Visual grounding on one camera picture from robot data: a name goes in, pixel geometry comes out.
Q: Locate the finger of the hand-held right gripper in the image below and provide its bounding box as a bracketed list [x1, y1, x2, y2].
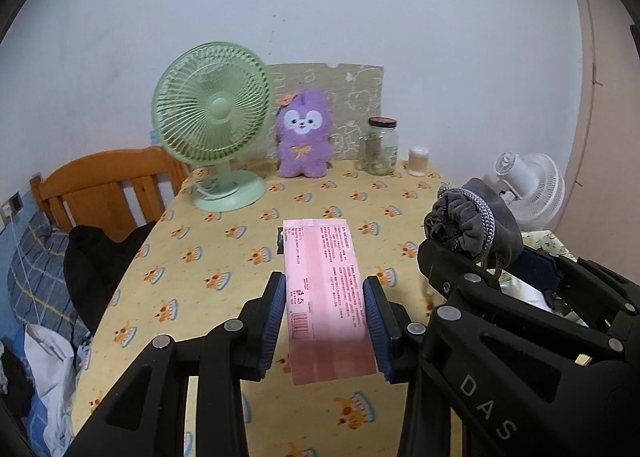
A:
[515, 247, 640, 333]
[419, 238, 640, 378]

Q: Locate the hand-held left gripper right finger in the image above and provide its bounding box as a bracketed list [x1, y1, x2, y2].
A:
[362, 276, 453, 457]

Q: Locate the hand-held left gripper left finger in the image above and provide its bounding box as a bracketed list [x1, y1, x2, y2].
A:
[65, 271, 288, 457]

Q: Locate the grey drawstring pouch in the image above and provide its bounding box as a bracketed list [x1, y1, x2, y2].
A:
[423, 178, 523, 283]

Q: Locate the pink packet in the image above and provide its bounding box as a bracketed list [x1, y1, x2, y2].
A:
[276, 218, 377, 386]

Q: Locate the white standing fan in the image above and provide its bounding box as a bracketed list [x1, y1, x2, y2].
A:
[494, 152, 566, 233]

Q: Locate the yellow printed tablecloth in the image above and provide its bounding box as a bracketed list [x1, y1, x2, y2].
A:
[70, 159, 501, 457]

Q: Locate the cotton swab container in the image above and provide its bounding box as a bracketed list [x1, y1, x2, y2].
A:
[406, 146, 431, 176]

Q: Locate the glass jar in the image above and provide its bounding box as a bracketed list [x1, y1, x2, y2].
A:
[357, 117, 401, 175]

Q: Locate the beige door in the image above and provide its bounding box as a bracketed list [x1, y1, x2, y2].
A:
[562, 0, 640, 288]

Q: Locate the purple plush toy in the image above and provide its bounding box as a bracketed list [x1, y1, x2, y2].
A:
[275, 89, 335, 179]

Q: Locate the black bag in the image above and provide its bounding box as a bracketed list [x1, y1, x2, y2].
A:
[63, 222, 158, 333]

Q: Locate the green desk fan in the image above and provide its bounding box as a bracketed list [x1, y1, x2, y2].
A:
[151, 41, 272, 212]

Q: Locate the white cloth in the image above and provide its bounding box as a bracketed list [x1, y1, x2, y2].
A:
[22, 324, 76, 438]

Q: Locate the blue plaid bedding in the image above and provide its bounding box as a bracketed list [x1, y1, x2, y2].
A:
[0, 212, 93, 457]

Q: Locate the patterned wall board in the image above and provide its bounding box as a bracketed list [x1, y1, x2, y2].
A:
[260, 62, 386, 162]

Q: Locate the wall socket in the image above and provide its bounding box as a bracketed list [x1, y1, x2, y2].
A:
[0, 192, 25, 222]

